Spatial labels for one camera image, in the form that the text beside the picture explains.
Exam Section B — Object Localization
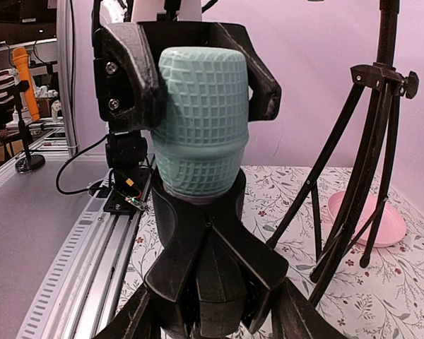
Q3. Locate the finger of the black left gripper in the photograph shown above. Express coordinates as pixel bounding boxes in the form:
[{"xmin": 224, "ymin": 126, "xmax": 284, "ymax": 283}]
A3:
[
  {"xmin": 93, "ymin": 22, "xmax": 169, "ymax": 131},
  {"xmin": 197, "ymin": 21, "xmax": 283, "ymax": 124}
]

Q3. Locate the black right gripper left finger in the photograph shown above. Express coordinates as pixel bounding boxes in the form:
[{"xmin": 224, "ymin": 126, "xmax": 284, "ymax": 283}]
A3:
[{"xmin": 93, "ymin": 285, "xmax": 160, "ymax": 339}]

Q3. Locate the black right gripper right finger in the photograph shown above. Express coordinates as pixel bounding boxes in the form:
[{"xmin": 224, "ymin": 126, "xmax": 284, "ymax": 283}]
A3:
[{"xmin": 271, "ymin": 278, "xmax": 346, "ymax": 339}]

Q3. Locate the teal toy microphone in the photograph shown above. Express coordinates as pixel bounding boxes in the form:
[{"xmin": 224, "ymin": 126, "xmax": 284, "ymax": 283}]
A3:
[{"xmin": 151, "ymin": 47, "xmax": 249, "ymax": 205}]

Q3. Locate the black round-base microphone stand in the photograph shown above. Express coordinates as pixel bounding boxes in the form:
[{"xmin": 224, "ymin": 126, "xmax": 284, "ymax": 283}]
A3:
[{"xmin": 144, "ymin": 172, "xmax": 288, "ymax": 338}]

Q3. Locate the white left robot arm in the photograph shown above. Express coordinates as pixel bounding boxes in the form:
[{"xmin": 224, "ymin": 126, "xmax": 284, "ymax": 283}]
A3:
[{"xmin": 92, "ymin": 1, "xmax": 281, "ymax": 133}]

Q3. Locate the floral patterned table mat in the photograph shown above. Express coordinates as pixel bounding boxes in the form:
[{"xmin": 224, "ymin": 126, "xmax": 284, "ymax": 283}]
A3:
[{"xmin": 116, "ymin": 165, "xmax": 424, "ymax": 339}]

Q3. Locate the orange microphone on stand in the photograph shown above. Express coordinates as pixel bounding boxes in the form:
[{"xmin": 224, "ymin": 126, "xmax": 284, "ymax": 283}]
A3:
[{"xmin": 12, "ymin": 47, "xmax": 45, "ymax": 174}]

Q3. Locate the black music stand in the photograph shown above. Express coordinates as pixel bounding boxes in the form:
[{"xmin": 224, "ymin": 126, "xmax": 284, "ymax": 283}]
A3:
[{"xmin": 266, "ymin": 1, "xmax": 419, "ymax": 307}]

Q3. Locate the pink plate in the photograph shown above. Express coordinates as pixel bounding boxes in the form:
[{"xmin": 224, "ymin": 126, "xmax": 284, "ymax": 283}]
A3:
[{"xmin": 326, "ymin": 191, "xmax": 408, "ymax": 249}]

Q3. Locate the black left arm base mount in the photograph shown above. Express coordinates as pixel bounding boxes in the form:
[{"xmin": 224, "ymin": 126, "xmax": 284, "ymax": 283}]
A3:
[{"xmin": 96, "ymin": 131, "xmax": 151, "ymax": 216}]

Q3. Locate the aluminium front rail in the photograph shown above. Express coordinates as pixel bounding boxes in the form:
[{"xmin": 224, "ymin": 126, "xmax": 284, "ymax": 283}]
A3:
[{"xmin": 17, "ymin": 155, "xmax": 153, "ymax": 339}]

